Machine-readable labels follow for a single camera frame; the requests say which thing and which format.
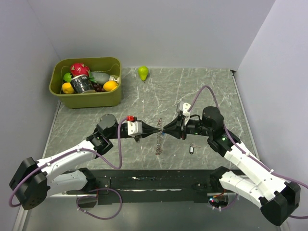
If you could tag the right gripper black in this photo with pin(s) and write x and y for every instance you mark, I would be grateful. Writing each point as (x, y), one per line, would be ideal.
(177, 128)

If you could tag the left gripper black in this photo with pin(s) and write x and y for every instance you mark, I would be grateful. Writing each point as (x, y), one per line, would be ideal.
(147, 131)

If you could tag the metal disc with key rings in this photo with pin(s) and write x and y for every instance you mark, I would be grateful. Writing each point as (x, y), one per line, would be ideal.
(159, 137)

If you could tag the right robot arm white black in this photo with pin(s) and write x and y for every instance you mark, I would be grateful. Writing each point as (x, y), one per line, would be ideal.
(276, 197)

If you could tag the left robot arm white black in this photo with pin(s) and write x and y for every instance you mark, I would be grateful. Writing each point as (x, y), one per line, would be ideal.
(34, 181)

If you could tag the black tag key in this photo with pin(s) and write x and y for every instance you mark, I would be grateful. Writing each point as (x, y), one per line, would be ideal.
(192, 147)

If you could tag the orange fruit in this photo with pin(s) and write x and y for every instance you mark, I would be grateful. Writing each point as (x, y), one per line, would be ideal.
(110, 85)

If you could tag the green pear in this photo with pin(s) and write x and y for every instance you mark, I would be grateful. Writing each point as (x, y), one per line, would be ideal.
(143, 73)

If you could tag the dark red grapes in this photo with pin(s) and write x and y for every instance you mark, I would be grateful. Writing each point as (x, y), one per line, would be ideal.
(98, 87)

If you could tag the clear plastic bottle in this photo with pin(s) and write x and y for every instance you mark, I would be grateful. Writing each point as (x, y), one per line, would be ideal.
(102, 78)

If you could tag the olive green plastic bin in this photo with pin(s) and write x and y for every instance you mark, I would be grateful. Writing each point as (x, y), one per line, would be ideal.
(109, 65)

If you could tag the black printed can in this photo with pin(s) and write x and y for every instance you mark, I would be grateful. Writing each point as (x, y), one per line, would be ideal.
(81, 84)

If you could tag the yellow lemon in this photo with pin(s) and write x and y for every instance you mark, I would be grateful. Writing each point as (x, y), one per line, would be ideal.
(67, 88)

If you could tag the red dragon fruit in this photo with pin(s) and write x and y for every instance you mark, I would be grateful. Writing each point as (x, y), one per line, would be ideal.
(78, 69)

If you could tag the green lime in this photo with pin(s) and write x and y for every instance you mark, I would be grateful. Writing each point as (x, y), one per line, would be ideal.
(67, 77)

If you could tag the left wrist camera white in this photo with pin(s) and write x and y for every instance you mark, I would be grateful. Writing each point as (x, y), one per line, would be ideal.
(134, 126)

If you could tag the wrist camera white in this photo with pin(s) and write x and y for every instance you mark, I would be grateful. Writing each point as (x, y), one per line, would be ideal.
(183, 109)
(134, 126)

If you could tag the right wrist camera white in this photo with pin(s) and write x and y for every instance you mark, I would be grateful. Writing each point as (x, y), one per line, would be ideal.
(183, 109)

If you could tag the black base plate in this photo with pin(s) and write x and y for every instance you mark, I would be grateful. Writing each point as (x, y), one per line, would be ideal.
(146, 186)

